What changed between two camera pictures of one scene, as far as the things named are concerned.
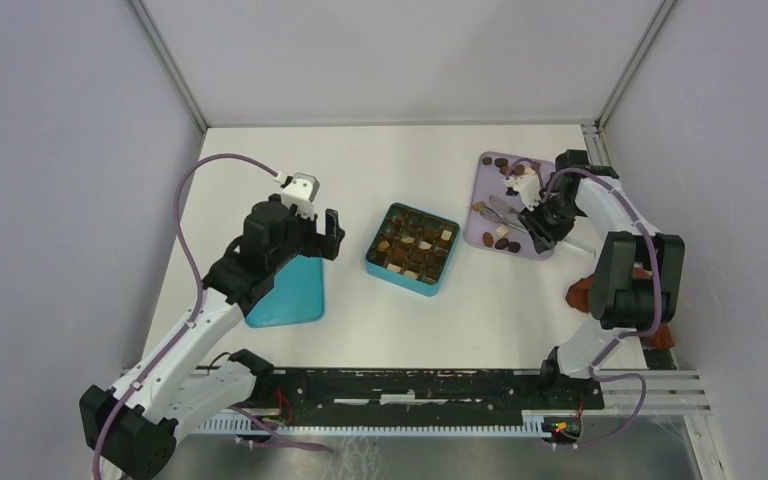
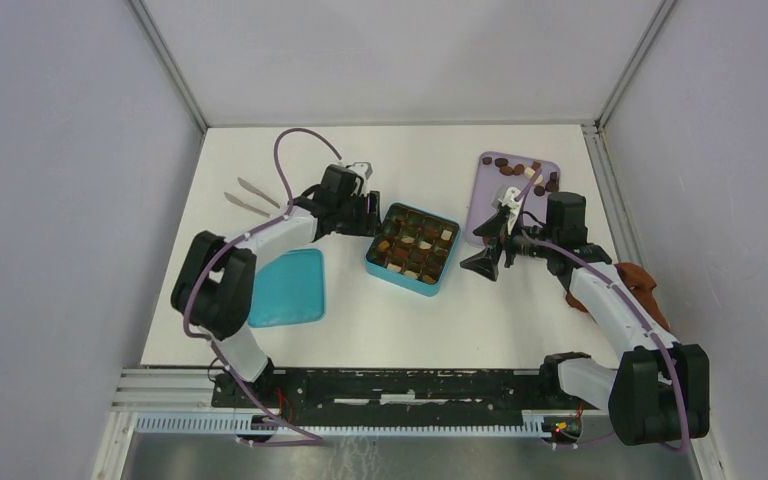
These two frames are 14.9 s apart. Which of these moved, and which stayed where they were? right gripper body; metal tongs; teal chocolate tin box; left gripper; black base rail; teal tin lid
Moved: right gripper body; metal tongs; left gripper
Stayed: black base rail; teal chocolate tin box; teal tin lid
